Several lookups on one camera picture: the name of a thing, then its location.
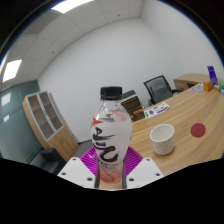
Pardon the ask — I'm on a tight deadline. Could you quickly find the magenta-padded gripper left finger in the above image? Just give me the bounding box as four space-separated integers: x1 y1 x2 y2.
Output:
57 146 101 189

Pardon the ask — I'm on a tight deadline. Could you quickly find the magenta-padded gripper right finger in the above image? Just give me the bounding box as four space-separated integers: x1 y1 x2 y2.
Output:
121 146 165 189

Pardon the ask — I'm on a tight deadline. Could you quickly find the white-labelled pink drink bottle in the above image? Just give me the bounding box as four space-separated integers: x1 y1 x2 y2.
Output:
89 86 133 184

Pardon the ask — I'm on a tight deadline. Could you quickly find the black leather sofa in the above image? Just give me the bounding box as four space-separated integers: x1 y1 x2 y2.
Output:
29 148 68 176

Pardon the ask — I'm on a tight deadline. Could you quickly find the white speckled cup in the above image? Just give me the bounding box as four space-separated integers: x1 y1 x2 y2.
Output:
149 123 176 156

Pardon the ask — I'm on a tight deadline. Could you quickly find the wooden glass-door shelf cabinet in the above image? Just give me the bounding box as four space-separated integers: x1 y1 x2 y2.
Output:
22 90 80 163

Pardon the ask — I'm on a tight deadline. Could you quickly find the dark brown printed box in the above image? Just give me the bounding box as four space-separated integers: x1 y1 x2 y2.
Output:
132 108 146 122
120 94 143 114

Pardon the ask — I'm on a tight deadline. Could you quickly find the white printed leaflet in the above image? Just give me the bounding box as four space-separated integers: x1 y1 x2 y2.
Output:
143 102 170 118

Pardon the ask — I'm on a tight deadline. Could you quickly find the flat round red coaster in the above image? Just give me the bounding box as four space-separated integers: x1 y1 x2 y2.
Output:
190 122 207 138

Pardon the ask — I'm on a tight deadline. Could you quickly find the black mesh office chair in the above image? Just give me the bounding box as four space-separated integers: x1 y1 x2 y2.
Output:
143 75 179 107

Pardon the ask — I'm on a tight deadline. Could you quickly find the round patterned grey pad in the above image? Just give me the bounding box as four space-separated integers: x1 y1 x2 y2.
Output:
191 83 205 93

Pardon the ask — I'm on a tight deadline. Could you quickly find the wooden side desk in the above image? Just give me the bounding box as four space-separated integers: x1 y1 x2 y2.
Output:
173 73 214 92

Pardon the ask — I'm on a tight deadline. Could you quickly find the purple standing card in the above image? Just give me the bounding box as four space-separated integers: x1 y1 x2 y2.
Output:
207 65 219 87

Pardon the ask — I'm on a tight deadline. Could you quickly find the rectangular ceiling light panel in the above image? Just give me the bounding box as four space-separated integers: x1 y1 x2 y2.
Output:
51 0 94 14
2 59 23 83

